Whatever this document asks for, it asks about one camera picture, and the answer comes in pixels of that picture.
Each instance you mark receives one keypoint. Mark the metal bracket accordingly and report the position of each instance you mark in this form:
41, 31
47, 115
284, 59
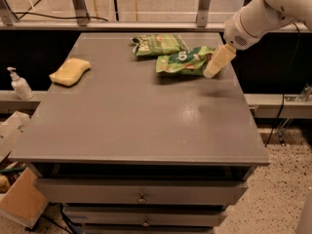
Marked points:
302, 96

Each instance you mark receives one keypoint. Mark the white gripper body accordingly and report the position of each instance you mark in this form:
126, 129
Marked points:
236, 33

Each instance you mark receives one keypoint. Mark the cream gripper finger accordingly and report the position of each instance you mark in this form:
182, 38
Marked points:
221, 57

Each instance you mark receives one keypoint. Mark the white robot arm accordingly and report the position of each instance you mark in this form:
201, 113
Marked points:
252, 22

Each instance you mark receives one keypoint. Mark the middle grey drawer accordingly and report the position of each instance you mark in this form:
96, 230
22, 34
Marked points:
145, 216

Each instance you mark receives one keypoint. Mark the top grey drawer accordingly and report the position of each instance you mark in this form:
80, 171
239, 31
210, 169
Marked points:
141, 192

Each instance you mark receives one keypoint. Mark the green rice chip bag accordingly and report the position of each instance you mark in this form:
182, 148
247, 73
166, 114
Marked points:
190, 62

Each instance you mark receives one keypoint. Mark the grey drawer cabinet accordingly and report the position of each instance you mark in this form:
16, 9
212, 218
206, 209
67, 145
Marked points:
123, 121

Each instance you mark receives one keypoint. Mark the white pump bottle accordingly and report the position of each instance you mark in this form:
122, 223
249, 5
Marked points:
20, 85

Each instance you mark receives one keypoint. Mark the cardboard box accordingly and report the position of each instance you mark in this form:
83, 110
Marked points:
21, 201

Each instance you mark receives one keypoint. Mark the green jalapeno chip bag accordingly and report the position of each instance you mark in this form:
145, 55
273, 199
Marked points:
154, 45

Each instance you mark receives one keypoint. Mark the metal railing frame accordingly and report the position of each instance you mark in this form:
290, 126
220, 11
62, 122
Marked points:
125, 10

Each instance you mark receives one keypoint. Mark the yellow sponge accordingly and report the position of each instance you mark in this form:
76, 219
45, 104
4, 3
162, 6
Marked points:
70, 72

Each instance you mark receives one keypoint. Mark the grey drawer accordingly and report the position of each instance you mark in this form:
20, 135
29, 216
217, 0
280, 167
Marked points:
145, 216
141, 192

